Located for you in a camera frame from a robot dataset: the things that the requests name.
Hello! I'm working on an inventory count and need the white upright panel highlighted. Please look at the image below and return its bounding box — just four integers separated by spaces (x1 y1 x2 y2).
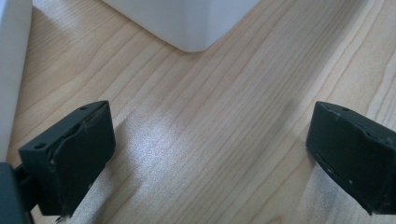
0 0 34 163

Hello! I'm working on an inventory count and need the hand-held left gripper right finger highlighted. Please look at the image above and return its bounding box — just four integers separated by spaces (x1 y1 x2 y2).
304 100 396 216

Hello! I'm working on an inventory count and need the white plastic container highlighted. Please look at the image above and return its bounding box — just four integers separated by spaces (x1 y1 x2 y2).
102 0 262 53

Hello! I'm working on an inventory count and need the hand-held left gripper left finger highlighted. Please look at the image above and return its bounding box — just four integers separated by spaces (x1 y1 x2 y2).
18 100 117 217

